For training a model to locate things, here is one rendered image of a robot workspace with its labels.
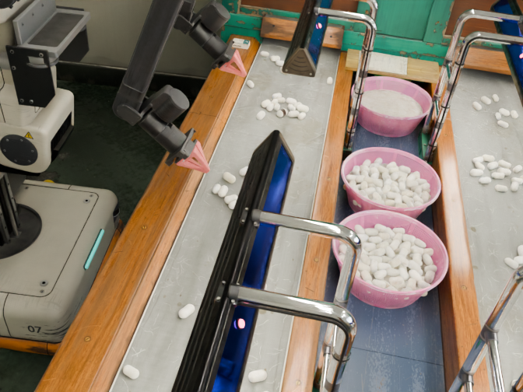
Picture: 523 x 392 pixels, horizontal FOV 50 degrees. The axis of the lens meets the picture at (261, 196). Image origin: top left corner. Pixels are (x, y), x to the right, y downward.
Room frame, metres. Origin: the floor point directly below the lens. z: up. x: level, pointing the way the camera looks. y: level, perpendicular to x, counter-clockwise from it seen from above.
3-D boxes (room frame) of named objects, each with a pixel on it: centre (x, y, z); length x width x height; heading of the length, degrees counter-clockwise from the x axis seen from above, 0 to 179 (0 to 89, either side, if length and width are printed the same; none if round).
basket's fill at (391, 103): (1.65, -0.39, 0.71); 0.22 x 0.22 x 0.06
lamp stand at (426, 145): (1.45, -0.57, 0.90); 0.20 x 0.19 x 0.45; 173
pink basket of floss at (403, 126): (1.65, -0.39, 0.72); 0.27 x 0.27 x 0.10
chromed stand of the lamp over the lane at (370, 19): (1.50, -0.17, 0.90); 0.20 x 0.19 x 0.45; 173
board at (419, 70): (1.87, -0.42, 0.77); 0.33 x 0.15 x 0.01; 83
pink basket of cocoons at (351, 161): (1.22, -0.34, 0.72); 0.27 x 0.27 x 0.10
